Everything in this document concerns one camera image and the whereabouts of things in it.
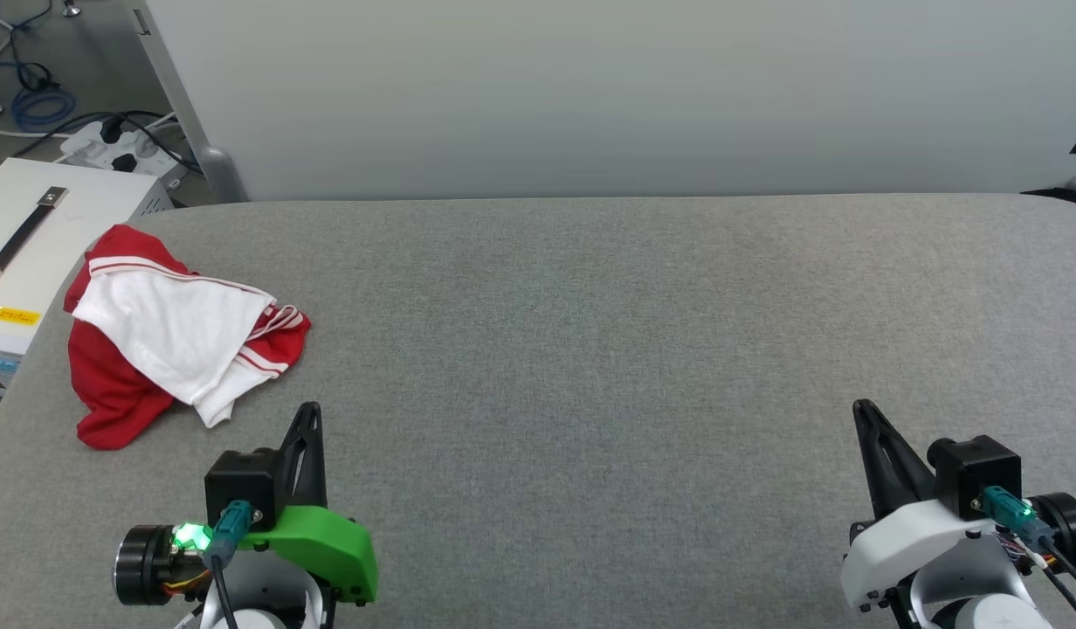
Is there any right camera cable teal plug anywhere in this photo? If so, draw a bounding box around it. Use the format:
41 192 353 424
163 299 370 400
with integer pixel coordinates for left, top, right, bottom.
973 486 1076 612

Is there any white equipment box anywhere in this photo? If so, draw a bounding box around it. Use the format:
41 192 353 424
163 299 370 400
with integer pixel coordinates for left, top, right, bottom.
0 157 174 398

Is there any red and white basketball jersey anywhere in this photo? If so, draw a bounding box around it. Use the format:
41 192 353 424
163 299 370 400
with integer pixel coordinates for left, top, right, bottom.
64 224 313 452

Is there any grey metal frame leg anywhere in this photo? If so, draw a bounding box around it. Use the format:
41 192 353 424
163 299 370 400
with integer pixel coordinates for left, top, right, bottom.
123 0 249 204

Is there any white power strip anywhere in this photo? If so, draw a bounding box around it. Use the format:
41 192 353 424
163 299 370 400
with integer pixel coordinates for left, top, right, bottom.
59 118 190 189

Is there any coiled blue cable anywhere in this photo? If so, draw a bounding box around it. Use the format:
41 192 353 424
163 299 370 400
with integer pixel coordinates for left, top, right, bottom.
11 83 76 132

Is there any camera cable teal plug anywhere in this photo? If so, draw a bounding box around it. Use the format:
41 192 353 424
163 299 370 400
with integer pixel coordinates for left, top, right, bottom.
204 500 264 629
973 486 1076 612

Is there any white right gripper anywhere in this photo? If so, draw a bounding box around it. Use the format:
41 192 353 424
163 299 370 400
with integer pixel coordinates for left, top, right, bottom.
839 399 1000 612

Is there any black power cable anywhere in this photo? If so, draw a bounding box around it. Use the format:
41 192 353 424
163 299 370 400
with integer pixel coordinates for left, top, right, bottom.
0 109 200 176

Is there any left camera cable teal plug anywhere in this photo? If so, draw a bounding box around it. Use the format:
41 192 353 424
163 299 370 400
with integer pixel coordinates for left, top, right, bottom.
204 500 264 629

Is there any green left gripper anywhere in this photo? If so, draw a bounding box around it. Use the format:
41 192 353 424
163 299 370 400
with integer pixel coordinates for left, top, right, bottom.
239 402 381 606

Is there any black carry handle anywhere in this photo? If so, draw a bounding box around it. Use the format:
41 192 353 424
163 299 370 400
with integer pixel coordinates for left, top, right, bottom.
0 186 70 294

